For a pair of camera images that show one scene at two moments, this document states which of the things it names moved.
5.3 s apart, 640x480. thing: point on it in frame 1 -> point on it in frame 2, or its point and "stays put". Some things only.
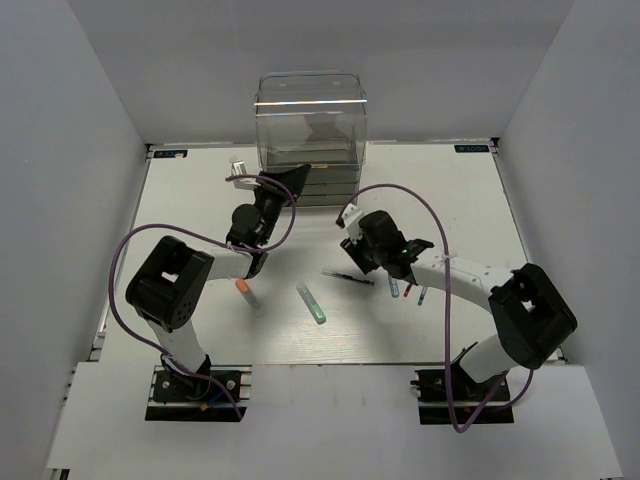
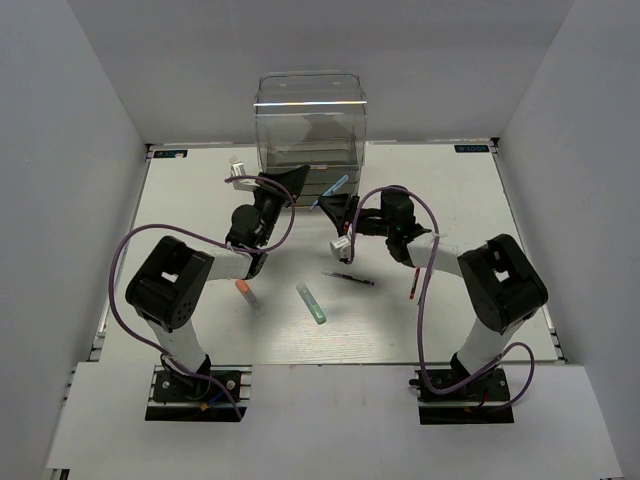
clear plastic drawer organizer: x=315 y=118 stays put
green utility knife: x=311 y=304 stays put
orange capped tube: x=246 y=292 stays put
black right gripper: x=356 y=251 -> x=339 y=207
